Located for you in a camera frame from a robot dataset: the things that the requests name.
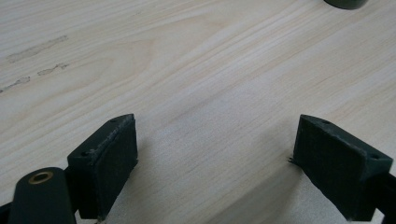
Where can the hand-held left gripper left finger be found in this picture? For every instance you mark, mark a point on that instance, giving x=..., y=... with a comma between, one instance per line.
x=102, y=165

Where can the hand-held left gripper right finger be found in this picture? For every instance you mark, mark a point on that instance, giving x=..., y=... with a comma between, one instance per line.
x=333, y=165

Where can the dark round object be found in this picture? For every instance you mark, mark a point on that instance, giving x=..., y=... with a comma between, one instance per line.
x=345, y=3

